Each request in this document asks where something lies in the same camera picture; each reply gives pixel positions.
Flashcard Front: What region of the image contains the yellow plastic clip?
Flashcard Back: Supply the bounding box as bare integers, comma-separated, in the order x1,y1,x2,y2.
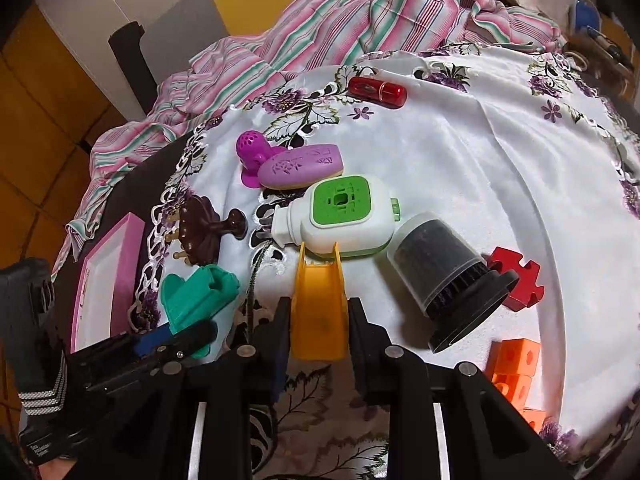
291,243,348,363

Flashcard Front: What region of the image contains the green plastic clip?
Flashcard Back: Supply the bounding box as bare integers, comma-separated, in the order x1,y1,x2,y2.
160,264,241,363

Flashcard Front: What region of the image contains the white green air freshener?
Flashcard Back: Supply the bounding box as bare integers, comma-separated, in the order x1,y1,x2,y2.
270,174,401,258

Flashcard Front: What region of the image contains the black clear cylindrical container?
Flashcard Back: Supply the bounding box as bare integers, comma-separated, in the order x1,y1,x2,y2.
387,212,520,353

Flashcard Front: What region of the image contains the pink white tray box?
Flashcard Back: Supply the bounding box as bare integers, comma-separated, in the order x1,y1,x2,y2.
70,212,144,353

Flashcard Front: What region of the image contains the orange cube block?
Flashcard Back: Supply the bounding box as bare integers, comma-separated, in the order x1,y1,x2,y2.
487,338,541,377
491,374,533,410

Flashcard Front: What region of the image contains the red puzzle piece block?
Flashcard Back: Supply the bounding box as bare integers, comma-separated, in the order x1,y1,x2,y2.
487,247,544,312

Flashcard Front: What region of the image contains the purple oval freshener case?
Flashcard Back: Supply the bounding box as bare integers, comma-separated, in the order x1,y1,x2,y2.
257,144,344,190

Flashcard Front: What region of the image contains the white floral embroidered tablecloth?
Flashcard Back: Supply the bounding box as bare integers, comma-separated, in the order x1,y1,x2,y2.
138,44,639,479

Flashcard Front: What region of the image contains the magenta perforated plastic toy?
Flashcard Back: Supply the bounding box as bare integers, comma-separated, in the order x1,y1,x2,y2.
235,130,285,188

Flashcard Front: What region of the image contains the red cylindrical case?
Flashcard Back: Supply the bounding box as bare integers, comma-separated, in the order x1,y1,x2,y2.
347,76,408,108

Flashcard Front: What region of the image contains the pink green striped cloth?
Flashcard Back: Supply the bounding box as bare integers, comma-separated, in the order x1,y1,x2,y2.
53,0,566,271

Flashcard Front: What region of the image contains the grey yellow blue chair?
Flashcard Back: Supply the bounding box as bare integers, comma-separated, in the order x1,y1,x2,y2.
108,0,293,114

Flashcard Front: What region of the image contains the cluttered side shelf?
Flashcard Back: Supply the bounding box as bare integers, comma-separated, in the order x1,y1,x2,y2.
565,0,639,105

